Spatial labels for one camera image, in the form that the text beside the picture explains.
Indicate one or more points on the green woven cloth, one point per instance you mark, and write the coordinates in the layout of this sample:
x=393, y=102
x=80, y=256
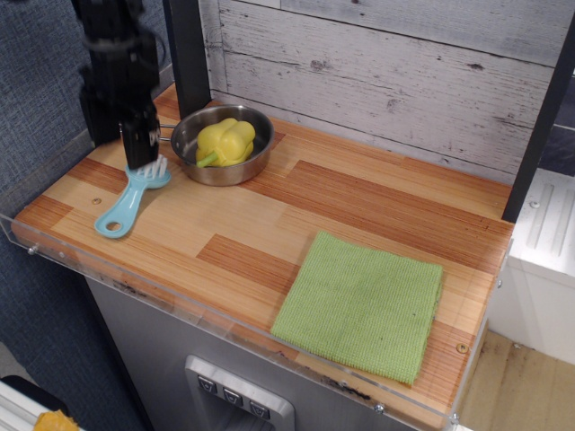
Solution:
x=365, y=309

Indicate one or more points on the small steel pan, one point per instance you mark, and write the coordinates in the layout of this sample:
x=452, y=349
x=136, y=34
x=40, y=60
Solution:
x=184, y=144

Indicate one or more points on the yellow toy bell pepper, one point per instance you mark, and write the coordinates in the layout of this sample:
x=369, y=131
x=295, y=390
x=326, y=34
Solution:
x=226, y=143

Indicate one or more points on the light blue dish brush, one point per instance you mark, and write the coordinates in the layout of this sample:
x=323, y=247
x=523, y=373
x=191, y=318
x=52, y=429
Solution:
x=119, y=219

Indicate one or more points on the yellow black object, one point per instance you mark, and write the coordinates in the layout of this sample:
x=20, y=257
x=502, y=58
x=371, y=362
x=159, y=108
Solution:
x=25, y=404

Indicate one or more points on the clear acrylic table guard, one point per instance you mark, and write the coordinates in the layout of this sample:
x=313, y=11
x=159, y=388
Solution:
x=205, y=271

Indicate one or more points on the grey toy fridge cabinet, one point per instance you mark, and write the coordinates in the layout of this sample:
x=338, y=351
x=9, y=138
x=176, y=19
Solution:
x=154, y=335

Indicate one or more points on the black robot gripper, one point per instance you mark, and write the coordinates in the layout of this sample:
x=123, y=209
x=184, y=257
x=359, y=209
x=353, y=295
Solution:
x=116, y=96

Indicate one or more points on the black right frame post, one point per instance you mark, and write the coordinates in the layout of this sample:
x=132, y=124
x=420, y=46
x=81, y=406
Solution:
x=552, y=102

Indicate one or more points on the black left frame post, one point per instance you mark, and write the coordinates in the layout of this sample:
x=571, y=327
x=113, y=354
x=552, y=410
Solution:
x=189, y=62

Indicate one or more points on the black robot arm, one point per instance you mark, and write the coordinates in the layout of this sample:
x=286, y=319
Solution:
x=111, y=20

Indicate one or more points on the black frame post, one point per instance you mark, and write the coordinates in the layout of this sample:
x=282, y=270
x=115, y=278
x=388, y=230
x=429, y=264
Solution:
x=189, y=62
x=552, y=102

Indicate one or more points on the silver dispenser button panel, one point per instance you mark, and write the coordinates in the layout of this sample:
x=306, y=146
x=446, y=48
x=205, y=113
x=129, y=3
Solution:
x=227, y=401

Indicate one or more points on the white side cabinet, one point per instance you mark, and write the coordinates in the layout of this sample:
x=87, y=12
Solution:
x=533, y=301

